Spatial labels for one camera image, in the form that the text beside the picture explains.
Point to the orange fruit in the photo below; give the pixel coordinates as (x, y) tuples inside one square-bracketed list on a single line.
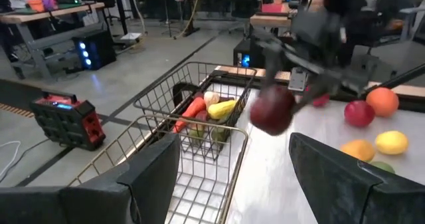
[(382, 101)]

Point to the person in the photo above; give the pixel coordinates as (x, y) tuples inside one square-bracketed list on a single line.
[(370, 1)]

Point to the bright red apple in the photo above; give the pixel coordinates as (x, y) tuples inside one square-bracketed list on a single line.
[(359, 114)]

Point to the wooden top workbench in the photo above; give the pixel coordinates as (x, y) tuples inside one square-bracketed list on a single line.
[(50, 16)]

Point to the black computer tower blue lights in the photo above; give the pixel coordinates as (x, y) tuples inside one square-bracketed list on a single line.
[(245, 56), (99, 49)]

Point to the white garlic bulb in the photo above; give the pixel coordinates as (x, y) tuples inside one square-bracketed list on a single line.
[(211, 98)]

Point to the orange bin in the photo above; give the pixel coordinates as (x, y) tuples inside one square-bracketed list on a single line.
[(36, 5)]

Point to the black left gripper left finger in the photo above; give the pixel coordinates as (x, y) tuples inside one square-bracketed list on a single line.
[(99, 200)]

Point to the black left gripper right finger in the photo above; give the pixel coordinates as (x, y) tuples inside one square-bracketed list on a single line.
[(358, 197)]

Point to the green lime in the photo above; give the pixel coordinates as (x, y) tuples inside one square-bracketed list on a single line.
[(383, 167)]

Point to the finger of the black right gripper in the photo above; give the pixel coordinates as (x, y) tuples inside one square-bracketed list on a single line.
[(274, 67), (315, 92)]

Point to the green cucumber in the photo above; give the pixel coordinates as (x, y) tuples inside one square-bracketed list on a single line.
[(218, 134)]

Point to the purple bin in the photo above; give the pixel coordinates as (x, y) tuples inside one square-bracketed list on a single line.
[(50, 3)]

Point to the dark red apple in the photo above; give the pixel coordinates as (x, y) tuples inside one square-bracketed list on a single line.
[(272, 112)]

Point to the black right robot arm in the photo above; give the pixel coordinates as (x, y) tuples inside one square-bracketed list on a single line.
[(398, 79)]

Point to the yellow lemon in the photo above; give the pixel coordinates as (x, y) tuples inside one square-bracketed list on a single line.
[(391, 143)]

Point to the red pepper with green stem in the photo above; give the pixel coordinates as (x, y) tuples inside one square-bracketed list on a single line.
[(201, 116)]

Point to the orange-yellow lemon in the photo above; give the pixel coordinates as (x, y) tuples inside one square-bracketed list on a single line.
[(358, 150)]

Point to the orange carrot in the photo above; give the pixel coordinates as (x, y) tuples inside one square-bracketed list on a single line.
[(192, 110)]

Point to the red and black power station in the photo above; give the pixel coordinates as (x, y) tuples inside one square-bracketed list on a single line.
[(66, 124)]

